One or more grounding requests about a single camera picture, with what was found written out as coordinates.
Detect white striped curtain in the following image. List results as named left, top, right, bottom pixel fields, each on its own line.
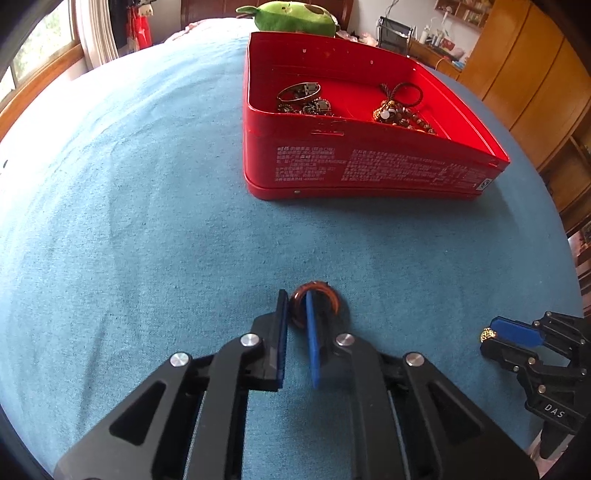
left=73, top=0, right=122, bottom=71

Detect red tin box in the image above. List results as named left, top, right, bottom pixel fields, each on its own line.
left=242, top=31, right=511, bottom=202

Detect group of white bottles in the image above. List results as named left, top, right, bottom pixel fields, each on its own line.
left=418, top=18, right=445, bottom=47

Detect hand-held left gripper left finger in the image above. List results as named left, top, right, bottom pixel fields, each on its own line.
left=54, top=290, right=289, bottom=480

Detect blue blanket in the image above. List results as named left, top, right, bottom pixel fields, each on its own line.
left=0, top=17, right=583, bottom=480

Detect wooden coat rack with clothes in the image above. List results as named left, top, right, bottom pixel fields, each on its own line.
left=108, top=0, right=140, bottom=48

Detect wooden wardrobe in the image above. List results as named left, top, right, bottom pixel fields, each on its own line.
left=457, top=0, right=591, bottom=237

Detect large wooden frame window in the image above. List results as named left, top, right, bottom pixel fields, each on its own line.
left=0, top=0, right=89, bottom=140

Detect wooden wall shelf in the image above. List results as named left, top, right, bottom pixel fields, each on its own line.
left=434, top=0, right=491, bottom=29

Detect wooden desk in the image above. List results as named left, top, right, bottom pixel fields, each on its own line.
left=409, top=39, right=463, bottom=82

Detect black wire rack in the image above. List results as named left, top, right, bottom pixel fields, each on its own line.
left=376, top=16, right=415, bottom=49

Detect brown bead necklace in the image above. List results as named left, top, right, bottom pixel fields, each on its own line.
left=372, top=81, right=426, bottom=123

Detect dark bead necklace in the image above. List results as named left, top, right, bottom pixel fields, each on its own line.
left=392, top=107, right=438, bottom=136

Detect amber ring bangle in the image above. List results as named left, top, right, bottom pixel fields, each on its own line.
left=288, top=281, right=342, bottom=329

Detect silver metal bangle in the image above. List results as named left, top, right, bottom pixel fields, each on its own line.
left=276, top=82, right=323, bottom=103

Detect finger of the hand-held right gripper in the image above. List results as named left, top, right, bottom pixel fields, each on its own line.
left=490, top=311, right=591, bottom=348
left=480, top=339, right=591, bottom=386

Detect green avocado plush toy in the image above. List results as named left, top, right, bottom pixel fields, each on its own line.
left=235, top=0, right=343, bottom=38

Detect red bag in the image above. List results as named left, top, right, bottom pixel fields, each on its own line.
left=126, top=4, right=154, bottom=52

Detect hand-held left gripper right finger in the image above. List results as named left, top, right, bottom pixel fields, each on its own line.
left=305, top=293, right=539, bottom=480

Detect dark beaded bracelet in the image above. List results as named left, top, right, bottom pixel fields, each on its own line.
left=277, top=98, right=336, bottom=117

